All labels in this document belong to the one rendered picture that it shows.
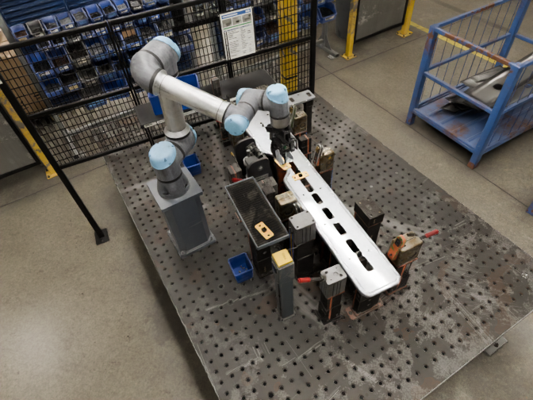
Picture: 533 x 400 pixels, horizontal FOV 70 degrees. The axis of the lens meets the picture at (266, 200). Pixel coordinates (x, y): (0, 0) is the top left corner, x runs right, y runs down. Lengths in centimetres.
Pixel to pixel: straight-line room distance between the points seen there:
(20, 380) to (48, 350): 21
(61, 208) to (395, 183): 272
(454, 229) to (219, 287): 127
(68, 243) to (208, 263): 163
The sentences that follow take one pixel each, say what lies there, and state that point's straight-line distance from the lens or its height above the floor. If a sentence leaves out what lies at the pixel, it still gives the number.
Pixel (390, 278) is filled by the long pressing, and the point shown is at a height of 100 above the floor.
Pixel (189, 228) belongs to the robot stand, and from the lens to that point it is 196.
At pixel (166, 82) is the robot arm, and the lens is 143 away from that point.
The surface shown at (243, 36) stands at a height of 128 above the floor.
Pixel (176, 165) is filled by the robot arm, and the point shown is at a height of 126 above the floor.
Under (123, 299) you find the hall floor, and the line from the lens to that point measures 292.
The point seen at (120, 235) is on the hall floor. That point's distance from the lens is 327.
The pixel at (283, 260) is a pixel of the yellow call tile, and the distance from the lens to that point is 145.
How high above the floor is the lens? 238
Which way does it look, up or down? 48 degrees down
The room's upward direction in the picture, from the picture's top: 6 degrees counter-clockwise
